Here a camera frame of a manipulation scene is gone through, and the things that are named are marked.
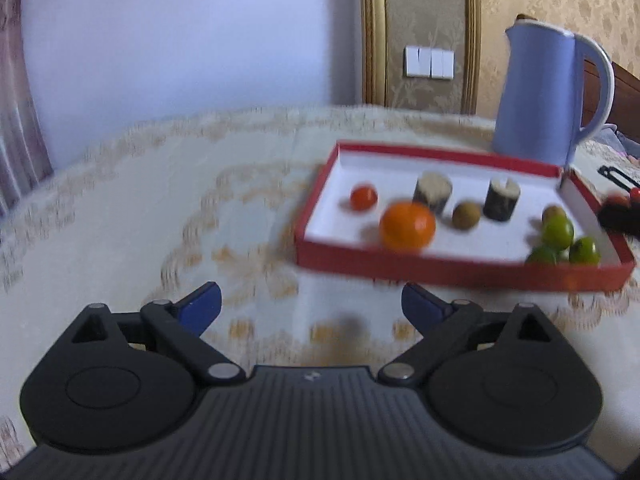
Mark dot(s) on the brown longan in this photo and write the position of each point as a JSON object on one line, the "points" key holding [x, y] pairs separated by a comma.
{"points": [[552, 210], [466, 215]]}

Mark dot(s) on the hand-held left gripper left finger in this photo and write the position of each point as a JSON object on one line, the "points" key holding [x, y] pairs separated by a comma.
{"points": [[200, 307]]}

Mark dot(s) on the blue electric kettle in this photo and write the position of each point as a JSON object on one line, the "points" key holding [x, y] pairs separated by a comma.
{"points": [[537, 95]]}

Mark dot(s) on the gold framed wall panel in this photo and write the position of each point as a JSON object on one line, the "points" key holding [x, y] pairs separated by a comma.
{"points": [[374, 35]]}

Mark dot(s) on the red cherry tomato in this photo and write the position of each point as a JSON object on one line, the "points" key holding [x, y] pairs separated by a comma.
{"points": [[363, 198]]}

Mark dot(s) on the orange mandarin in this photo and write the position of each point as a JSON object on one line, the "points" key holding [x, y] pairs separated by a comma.
{"points": [[407, 227]]}

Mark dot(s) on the small red tomato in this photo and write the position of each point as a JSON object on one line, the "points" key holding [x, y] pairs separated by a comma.
{"points": [[635, 192]]}

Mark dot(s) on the grey cloth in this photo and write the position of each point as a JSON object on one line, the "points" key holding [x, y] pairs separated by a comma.
{"points": [[609, 136]]}

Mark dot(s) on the dark green lime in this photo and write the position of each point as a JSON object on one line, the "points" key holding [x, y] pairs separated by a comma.
{"points": [[541, 256]]}

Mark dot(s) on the dark sugarcane piece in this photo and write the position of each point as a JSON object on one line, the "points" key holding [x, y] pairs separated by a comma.
{"points": [[501, 201], [432, 192]]}

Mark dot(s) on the white wall switch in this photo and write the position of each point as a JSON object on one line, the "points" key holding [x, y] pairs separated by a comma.
{"points": [[429, 62]]}

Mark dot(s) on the red cardboard box tray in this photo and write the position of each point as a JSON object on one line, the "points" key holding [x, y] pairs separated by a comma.
{"points": [[360, 230]]}

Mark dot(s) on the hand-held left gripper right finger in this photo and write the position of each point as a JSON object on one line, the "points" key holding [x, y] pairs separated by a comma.
{"points": [[422, 307]]}

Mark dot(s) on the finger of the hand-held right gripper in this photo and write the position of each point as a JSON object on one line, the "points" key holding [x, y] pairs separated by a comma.
{"points": [[622, 220]]}

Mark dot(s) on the pink patterned curtain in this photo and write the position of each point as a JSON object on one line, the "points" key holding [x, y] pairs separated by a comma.
{"points": [[17, 110]]}

